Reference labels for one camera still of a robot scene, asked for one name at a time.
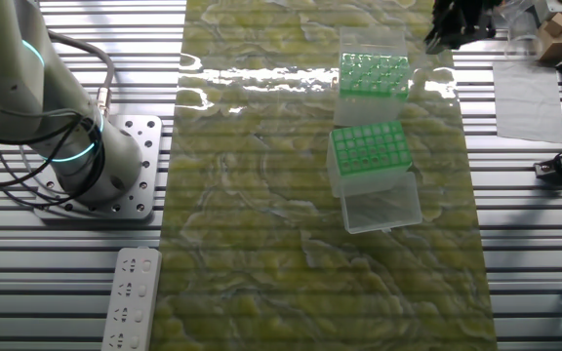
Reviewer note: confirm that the clear tip box green rack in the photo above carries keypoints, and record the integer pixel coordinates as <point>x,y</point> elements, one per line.
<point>366,114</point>
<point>381,205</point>

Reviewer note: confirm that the clear plastic cup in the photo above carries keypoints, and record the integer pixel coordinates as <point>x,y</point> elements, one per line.
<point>522,29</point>

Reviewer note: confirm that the green marble pattern mat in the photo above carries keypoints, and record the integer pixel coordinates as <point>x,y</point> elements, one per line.
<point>261,219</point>

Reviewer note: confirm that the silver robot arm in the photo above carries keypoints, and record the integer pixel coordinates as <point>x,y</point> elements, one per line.
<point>8,58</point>

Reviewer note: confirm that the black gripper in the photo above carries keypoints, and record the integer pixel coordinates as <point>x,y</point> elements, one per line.
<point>464,14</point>

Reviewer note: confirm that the white power strip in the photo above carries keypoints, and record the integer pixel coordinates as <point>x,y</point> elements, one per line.
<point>132,302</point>

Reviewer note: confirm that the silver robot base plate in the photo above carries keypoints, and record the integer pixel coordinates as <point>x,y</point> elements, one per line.
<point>154,153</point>

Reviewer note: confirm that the small brown cardboard box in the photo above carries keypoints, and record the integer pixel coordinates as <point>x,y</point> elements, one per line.
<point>559,39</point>

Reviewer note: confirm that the white paper sheet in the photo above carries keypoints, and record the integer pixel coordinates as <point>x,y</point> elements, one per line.
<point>527,102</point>

